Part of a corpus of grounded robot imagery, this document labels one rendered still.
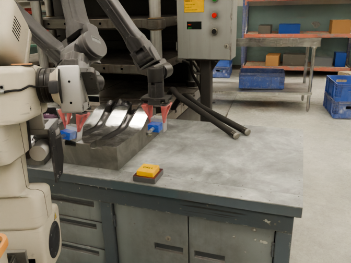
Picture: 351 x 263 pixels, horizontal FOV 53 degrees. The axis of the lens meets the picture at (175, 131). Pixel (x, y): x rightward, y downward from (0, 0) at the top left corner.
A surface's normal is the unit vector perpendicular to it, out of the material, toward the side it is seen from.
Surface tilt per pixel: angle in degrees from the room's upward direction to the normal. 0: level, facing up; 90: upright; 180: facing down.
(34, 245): 82
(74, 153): 90
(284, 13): 90
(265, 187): 0
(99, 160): 90
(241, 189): 0
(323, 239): 0
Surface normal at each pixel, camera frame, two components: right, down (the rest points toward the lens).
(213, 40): -0.32, 0.33
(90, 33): 0.80, -0.37
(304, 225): -0.02, -0.94
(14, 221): 0.06, 0.20
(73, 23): -0.54, -0.08
